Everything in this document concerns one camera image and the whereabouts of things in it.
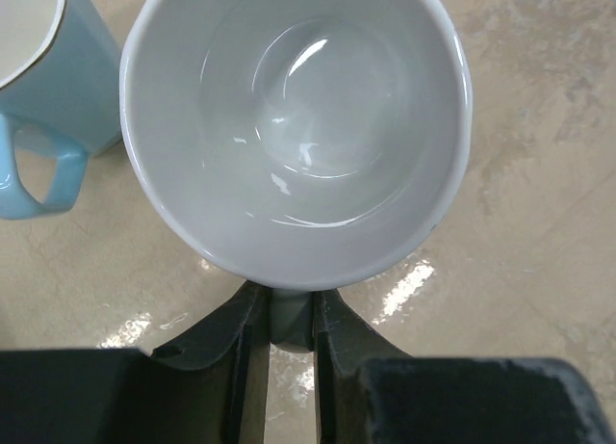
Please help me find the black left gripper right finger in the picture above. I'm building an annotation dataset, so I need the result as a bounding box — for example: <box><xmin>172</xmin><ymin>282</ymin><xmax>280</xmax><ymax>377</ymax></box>
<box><xmin>313</xmin><ymin>290</ymin><xmax>614</xmax><ymax>443</ymax></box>

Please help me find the blue white round mug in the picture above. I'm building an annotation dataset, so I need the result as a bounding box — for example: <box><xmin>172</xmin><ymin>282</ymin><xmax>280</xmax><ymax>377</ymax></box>
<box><xmin>119</xmin><ymin>0</ymin><xmax>473</xmax><ymax>352</ymax></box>

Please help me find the light blue square mug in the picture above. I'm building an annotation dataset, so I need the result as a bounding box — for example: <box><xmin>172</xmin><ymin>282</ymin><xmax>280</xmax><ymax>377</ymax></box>
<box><xmin>1</xmin><ymin>0</ymin><xmax>121</xmax><ymax>220</ymax></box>

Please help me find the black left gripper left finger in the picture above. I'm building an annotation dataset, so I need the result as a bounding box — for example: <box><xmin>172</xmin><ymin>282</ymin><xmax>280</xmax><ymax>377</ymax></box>
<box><xmin>1</xmin><ymin>283</ymin><xmax>270</xmax><ymax>443</ymax></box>

